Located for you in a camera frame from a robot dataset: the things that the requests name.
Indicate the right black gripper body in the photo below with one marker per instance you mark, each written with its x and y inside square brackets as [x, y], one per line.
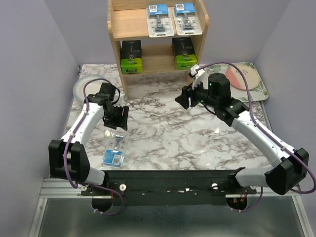
[199, 95]

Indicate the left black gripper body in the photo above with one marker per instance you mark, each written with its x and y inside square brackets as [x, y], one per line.
[115, 117]

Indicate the blue razor blister pack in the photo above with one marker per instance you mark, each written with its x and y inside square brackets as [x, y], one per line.
[159, 21]
[115, 149]
[186, 19]

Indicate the black green razor box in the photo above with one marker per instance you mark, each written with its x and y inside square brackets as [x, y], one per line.
[184, 53]
[131, 57]

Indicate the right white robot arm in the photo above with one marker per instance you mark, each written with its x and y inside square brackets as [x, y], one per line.
[287, 165]

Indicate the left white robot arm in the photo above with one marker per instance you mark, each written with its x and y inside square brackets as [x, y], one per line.
[67, 156]

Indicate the white blue-rimmed bowl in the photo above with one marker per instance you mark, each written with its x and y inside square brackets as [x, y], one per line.
[92, 88]

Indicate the floral serving tray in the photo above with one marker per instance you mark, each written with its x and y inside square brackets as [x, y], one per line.
[257, 90]

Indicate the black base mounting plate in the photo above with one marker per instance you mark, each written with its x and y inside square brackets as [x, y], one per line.
[167, 187]

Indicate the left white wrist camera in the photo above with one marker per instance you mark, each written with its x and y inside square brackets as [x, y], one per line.
[119, 101]

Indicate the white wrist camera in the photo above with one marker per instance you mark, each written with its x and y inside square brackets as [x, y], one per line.
[119, 101]
[196, 72]

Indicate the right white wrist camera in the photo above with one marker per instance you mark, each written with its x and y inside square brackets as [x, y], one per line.
[196, 72]

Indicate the aluminium rail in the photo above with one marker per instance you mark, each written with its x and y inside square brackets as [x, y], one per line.
[58, 188]

